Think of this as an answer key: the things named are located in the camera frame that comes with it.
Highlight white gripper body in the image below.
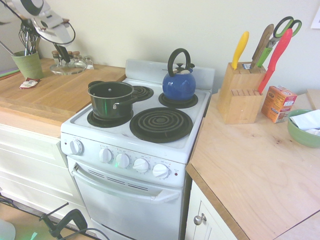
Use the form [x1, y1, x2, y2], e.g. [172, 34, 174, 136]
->
[34, 22, 72, 46]

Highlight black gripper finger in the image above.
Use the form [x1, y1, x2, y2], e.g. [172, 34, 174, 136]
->
[61, 46, 71, 63]
[53, 42, 66, 63]

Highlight round glass pot lid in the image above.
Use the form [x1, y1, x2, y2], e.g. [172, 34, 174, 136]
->
[49, 61, 88, 76]

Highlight black cooking pot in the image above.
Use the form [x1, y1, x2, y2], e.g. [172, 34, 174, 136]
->
[87, 80, 139, 120]

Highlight green ribbed utensil cup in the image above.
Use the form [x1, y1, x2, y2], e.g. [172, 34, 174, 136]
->
[11, 50, 44, 80]

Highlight red and white packet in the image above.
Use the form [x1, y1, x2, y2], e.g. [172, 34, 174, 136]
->
[19, 77, 41, 90]

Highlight grey metal rod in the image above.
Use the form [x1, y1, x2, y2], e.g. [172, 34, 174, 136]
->
[0, 41, 15, 56]

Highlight green mat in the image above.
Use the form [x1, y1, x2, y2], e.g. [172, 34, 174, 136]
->
[0, 69, 21, 78]

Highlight small black coil burner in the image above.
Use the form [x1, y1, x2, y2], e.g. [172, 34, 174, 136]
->
[131, 85, 154, 103]
[86, 109, 135, 128]
[158, 92, 199, 109]

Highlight white stove knob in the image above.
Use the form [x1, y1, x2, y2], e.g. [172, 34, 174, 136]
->
[69, 139, 85, 156]
[132, 158, 150, 173]
[98, 147, 115, 165]
[115, 152, 131, 169]
[151, 163, 170, 180]

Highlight white drawer cabinet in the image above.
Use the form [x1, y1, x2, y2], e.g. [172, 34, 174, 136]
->
[0, 122, 87, 222]

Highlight large black coil burner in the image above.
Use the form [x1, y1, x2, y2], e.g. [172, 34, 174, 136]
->
[129, 106, 194, 144]

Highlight black clamp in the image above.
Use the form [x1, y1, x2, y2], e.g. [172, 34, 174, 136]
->
[38, 201, 88, 240]

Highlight white electric stove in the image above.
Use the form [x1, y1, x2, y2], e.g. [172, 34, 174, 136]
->
[60, 59, 216, 240]

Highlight wooden knife block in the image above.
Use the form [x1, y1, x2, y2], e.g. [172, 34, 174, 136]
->
[216, 61, 267, 125]

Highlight round white object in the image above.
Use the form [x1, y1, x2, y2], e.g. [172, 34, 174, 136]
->
[0, 218, 16, 240]

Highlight white cabinet with knob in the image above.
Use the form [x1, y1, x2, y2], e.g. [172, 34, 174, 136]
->
[184, 179, 241, 240]

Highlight red knife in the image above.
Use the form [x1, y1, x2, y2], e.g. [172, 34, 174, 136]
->
[257, 28, 293, 95]

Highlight round metal cabinet knob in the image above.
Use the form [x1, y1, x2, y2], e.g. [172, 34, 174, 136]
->
[193, 213, 208, 226]

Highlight green and black scissors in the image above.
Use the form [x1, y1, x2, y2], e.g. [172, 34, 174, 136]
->
[265, 16, 303, 50]

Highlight orange baking soda box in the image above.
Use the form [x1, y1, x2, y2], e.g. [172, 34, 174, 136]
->
[260, 85, 298, 124]

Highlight green ceramic bowl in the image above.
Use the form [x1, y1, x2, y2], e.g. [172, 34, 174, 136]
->
[286, 109, 320, 148]

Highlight white crumpled paper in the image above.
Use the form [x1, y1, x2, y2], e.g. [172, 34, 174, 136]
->
[289, 109, 320, 137]

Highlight light wooden cutting board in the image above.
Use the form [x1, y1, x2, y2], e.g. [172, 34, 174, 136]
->
[306, 88, 320, 111]

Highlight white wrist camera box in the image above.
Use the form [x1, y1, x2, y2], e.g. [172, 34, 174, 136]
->
[31, 13, 70, 30]

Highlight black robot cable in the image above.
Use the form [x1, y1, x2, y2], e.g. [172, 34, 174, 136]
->
[0, 0, 76, 46]

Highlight blue kettle with black handle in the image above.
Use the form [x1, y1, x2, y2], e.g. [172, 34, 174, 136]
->
[161, 47, 197, 102]

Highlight white oven door handle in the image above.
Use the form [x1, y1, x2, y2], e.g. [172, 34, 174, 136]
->
[71, 166, 182, 205]

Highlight yellow handled knife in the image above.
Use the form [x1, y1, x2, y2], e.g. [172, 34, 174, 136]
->
[231, 30, 250, 71]

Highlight black floor cable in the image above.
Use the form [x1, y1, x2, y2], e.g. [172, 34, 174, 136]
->
[57, 226, 111, 240]

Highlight brown wooden handled knife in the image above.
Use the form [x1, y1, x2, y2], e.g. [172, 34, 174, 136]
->
[250, 23, 275, 70]

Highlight green handled knife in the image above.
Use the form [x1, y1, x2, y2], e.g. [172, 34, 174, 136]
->
[256, 46, 273, 68]

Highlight white paper sheet on wall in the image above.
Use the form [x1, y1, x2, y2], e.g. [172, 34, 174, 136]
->
[310, 6, 320, 30]

